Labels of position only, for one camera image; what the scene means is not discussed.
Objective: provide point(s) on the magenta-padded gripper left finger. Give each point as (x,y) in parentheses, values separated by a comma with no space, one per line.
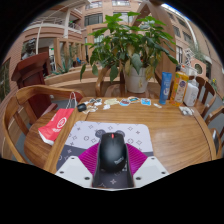
(75,170)

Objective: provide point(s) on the small white sticker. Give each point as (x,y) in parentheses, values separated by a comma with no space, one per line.
(157,105)

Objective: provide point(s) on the black computer mouse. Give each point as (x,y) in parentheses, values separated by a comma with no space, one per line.
(112,153)

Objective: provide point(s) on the dark red wooden pedestal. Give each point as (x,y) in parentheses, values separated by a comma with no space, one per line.
(31,80)

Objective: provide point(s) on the white pump bottle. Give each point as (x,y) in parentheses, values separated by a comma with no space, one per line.
(191,95)

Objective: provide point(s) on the round teal sticker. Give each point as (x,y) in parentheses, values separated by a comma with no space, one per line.
(134,99)

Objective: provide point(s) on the spiky aloe plant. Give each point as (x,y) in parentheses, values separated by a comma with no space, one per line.
(66,65)

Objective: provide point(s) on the dark bust statue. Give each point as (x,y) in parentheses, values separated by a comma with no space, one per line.
(29,50)

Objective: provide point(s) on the orange dish soap bottle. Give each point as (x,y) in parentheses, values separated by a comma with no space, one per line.
(179,88)

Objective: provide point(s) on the clear plastic bag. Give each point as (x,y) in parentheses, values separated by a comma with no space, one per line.
(186,110)

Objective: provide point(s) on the cream sticker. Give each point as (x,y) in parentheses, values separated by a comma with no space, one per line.
(111,101)

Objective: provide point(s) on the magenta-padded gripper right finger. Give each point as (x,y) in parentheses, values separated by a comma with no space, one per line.
(150,170)

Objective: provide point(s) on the yellow flowering plant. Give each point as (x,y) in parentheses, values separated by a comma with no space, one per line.
(214,85)

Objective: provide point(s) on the red paper bag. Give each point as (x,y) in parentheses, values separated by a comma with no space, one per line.
(55,126)

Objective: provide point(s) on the blue picture sticker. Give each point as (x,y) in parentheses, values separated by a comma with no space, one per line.
(146,101)

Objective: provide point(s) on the small black pouch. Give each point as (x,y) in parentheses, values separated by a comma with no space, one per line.
(81,107)

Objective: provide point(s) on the grey white cartoon mouse pad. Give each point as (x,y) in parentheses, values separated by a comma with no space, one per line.
(83,133)

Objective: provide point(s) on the green plant in white pot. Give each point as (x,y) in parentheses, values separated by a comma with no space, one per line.
(133,46)

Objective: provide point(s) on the blue squeeze tube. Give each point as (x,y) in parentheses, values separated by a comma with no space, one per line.
(165,88)

